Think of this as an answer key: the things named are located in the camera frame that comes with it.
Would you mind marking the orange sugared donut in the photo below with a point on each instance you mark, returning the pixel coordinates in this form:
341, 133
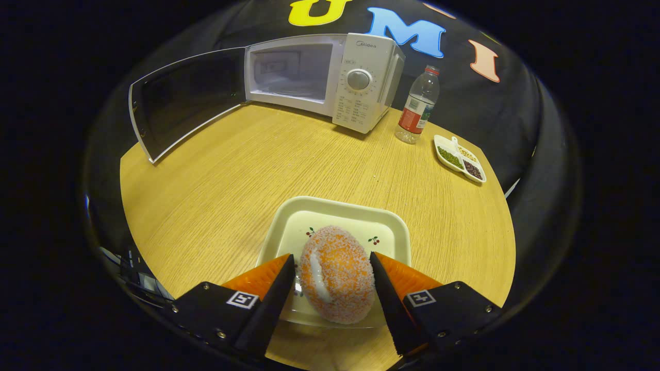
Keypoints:
340, 278

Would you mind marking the cream square cherry-print plate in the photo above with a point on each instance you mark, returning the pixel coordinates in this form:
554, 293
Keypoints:
335, 214

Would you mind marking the white microwave oven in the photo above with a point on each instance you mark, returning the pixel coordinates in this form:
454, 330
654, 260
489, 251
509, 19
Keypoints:
361, 103

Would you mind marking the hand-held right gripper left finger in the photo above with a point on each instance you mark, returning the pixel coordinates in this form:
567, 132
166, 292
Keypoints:
273, 314

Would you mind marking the clear plastic water bottle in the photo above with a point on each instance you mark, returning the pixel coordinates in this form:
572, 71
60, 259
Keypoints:
416, 108

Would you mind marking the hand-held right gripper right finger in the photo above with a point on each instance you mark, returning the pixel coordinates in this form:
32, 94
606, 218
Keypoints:
392, 309

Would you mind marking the white divided dish with beans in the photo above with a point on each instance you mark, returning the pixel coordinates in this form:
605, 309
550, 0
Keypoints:
459, 159

